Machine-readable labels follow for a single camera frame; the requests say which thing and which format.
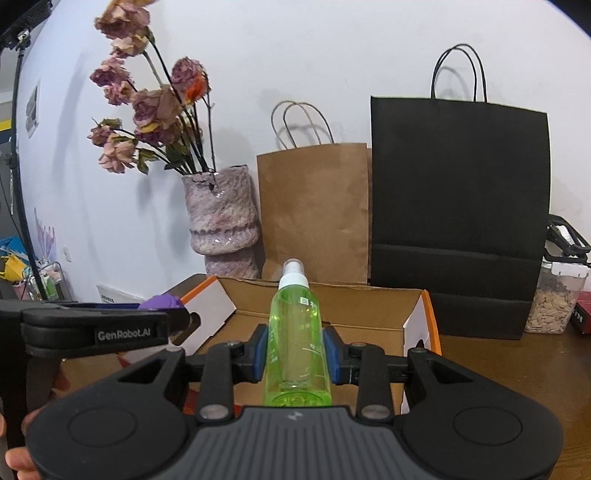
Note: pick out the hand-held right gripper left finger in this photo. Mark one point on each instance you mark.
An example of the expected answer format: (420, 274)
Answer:
(261, 355)

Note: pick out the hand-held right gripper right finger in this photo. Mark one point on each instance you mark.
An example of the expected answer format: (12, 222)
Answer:
(328, 355)

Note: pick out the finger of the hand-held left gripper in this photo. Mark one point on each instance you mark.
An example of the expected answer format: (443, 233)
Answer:
(106, 305)

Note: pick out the green spray bottle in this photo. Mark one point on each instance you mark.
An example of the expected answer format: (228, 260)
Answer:
(298, 323)

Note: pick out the blue ridged bottle cap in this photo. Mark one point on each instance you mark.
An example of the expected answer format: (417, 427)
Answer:
(161, 302)

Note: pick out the orange printed cardboard box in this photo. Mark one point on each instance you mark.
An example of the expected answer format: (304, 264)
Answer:
(369, 314)

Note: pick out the person's left hand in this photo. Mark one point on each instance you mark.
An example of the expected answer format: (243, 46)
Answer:
(21, 464)

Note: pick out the white printed card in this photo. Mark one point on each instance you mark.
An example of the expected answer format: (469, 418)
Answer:
(113, 294)

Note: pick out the pink mottled ceramic vase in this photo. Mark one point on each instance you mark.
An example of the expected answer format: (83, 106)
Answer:
(221, 217)

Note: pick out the brown paper bag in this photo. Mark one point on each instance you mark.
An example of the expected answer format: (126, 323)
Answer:
(314, 207)

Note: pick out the black paper bag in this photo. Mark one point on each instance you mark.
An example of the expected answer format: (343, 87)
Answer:
(457, 207)

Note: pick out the dried pink rose bouquet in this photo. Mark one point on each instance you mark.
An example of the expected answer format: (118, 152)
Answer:
(152, 104)

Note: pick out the clear snack container black clips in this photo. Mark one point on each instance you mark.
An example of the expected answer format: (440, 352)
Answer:
(551, 300)

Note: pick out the dark red box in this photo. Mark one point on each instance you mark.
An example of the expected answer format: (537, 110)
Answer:
(582, 314)

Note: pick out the black light stand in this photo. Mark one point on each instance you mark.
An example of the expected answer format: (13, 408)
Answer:
(25, 18)

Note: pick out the white wall outlet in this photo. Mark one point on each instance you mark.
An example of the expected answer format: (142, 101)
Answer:
(67, 254)

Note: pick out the grey wall picture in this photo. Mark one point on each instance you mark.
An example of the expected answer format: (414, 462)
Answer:
(32, 110)

